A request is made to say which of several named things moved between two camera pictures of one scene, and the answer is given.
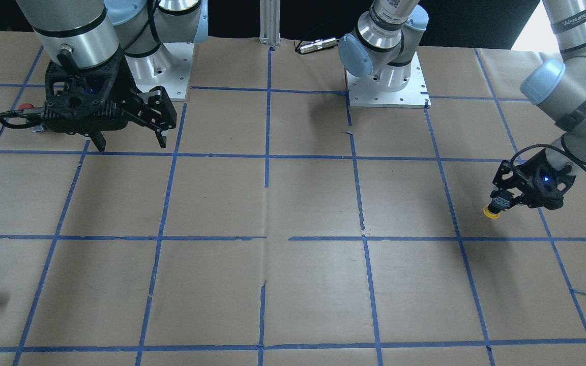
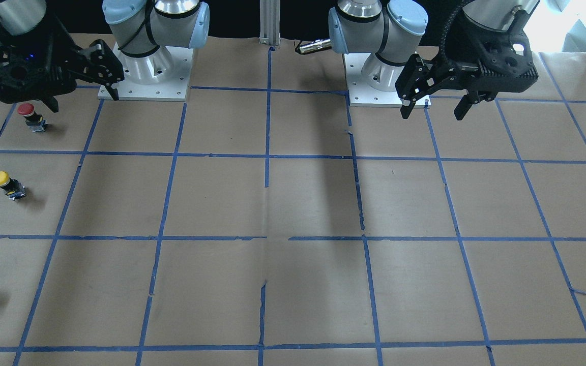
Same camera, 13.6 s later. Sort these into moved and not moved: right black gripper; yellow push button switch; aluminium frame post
Moved: right black gripper; yellow push button switch
Not moved: aluminium frame post
